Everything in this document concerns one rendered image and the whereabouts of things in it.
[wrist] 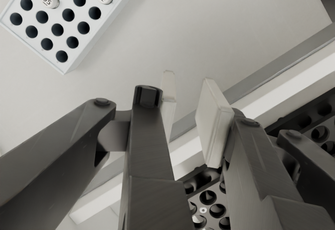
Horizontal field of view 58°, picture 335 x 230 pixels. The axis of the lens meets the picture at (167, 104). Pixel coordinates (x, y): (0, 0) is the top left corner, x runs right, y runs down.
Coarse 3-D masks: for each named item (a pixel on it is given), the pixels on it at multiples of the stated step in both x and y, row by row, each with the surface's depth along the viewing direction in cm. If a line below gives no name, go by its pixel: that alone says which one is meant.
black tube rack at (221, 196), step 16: (320, 96) 25; (304, 112) 24; (320, 112) 25; (272, 128) 25; (288, 128) 25; (304, 128) 22; (320, 128) 25; (320, 144) 22; (224, 160) 26; (192, 176) 26; (208, 176) 27; (208, 192) 27; (224, 192) 23; (192, 208) 27; (208, 208) 24; (224, 208) 24; (224, 224) 27
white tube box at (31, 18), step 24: (24, 0) 31; (72, 0) 30; (96, 0) 30; (120, 0) 29; (0, 24) 30; (24, 24) 31; (48, 24) 30; (72, 24) 30; (96, 24) 30; (48, 48) 32; (72, 48) 31
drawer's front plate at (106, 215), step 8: (96, 216) 28; (104, 216) 30; (112, 216) 31; (64, 224) 24; (72, 224) 25; (80, 224) 26; (88, 224) 27; (96, 224) 28; (104, 224) 29; (112, 224) 30
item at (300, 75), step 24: (312, 48) 23; (264, 72) 25; (288, 72) 23; (312, 72) 21; (240, 96) 24; (264, 96) 22; (288, 96) 22; (312, 96) 27; (192, 120) 26; (264, 120) 28; (168, 144) 25; (192, 144) 23; (120, 168) 26; (192, 168) 30; (96, 192) 26; (120, 192) 24; (72, 216) 25
